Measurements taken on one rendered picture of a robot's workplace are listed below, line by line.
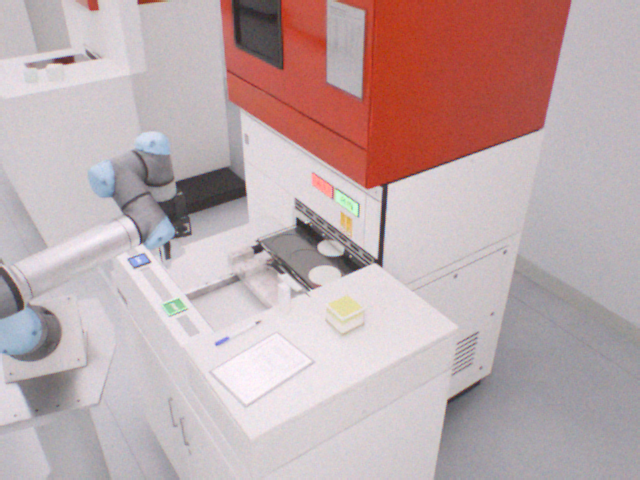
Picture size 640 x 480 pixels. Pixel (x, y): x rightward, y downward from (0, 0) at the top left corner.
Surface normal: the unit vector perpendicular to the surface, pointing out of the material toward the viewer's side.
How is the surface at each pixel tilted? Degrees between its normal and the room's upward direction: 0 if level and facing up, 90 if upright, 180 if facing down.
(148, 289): 0
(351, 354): 0
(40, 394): 0
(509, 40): 90
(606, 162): 90
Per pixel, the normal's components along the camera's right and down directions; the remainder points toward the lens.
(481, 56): 0.57, 0.46
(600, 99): -0.82, 0.32
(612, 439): 0.00, -0.83
